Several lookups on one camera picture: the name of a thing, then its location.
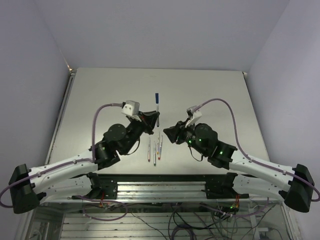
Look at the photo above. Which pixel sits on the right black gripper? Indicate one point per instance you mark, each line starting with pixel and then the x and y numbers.
pixel 173 132

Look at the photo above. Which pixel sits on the blue pen cap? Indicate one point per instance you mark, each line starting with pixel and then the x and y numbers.
pixel 157 98

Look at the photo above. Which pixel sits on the purple pen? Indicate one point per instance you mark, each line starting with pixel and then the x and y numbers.
pixel 149 150

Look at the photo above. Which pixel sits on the blue pen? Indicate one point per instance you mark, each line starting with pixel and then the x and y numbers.
pixel 158 117

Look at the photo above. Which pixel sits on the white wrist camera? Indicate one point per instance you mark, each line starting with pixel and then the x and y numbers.
pixel 194 115
pixel 130 108

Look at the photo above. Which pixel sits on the yellow pen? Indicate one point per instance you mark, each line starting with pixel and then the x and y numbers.
pixel 158 143

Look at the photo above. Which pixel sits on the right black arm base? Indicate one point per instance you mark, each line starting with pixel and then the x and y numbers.
pixel 221 186

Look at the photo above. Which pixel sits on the green pen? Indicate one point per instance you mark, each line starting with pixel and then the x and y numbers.
pixel 154 154

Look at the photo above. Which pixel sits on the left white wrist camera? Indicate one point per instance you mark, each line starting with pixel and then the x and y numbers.
pixel 130 108

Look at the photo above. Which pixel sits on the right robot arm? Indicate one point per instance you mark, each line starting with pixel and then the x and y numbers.
pixel 293 185

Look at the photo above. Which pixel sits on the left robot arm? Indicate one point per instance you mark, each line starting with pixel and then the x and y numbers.
pixel 30 187

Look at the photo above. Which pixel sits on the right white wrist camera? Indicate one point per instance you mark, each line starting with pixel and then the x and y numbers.
pixel 194 115

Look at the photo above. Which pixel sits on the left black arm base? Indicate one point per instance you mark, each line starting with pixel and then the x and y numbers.
pixel 100 186

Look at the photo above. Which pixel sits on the red pen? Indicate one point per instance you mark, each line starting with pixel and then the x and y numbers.
pixel 160 148

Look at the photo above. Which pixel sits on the aluminium frame rail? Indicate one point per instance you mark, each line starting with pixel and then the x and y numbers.
pixel 186 191

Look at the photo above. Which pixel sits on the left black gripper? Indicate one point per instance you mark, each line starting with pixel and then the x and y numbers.
pixel 150 118

